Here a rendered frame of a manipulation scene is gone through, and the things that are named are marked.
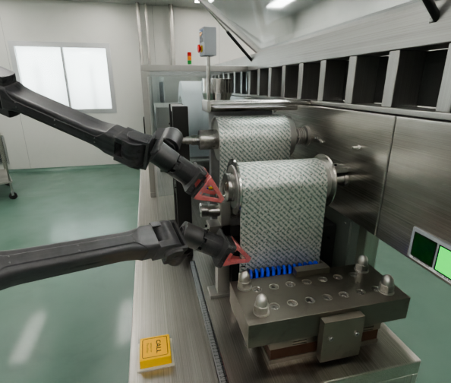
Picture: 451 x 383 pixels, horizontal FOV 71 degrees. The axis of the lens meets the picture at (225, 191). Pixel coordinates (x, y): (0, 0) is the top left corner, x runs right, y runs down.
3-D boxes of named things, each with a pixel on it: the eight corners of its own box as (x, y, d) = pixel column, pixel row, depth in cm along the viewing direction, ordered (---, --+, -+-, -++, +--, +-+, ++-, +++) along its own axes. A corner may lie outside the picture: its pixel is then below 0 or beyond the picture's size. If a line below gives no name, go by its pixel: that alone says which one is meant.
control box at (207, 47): (195, 56, 125) (194, 28, 122) (211, 57, 127) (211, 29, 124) (200, 55, 119) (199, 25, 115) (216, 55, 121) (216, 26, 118)
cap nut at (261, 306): (250, 307, 71) (250, 290, 69) (266, 305, 72) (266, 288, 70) (256, 318, 67) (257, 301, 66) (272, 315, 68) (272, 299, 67)
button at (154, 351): (140, 346, 77) (140, 338, 76) (169, 340, 78) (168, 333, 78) (140, 370, 70) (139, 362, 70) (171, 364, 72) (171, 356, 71)
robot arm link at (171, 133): (122, 166, 77) (124, 137, 71) (137, 141, 86) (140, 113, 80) (171, 178, 78) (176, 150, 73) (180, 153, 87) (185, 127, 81)
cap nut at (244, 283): (234, 283, 79) (235, 268, 78) (249, 281, 80) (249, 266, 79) (239, 292, 76) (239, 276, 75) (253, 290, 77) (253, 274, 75)
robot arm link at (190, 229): (181, 232, 73) (184, 215, 77) (168, 248, 77) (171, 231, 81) (207, 242, 75) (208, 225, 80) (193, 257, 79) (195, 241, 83)
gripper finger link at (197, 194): (216, 214, 79) (186, 194, 75) (210, 204, 85) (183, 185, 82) (233, 193, 78) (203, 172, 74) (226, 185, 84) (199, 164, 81)
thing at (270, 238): (239, 276, 85) (240, 213, 79) (317, 265, 91) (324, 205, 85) (239, 277, 85) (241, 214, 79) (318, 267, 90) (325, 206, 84)
